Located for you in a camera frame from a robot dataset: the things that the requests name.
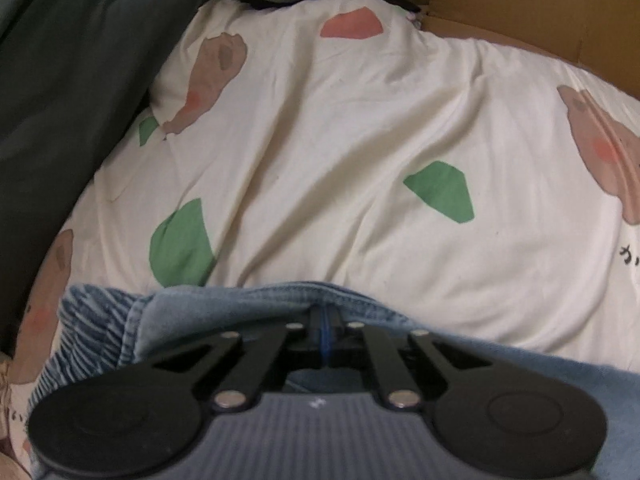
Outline light blue denim pants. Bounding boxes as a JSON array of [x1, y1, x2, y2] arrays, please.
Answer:
[[28, 282, 639, 479]]

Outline cream bear print bedsheet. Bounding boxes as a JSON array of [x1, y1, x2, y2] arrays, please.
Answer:
[[1, 0, 639, 479]]

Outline dark grey blanket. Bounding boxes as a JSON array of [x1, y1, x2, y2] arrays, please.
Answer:
[[1, 0, 203, 353]]

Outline brown cardboard box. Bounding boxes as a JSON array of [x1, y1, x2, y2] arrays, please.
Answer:
[[408, 0, 639, 96]]

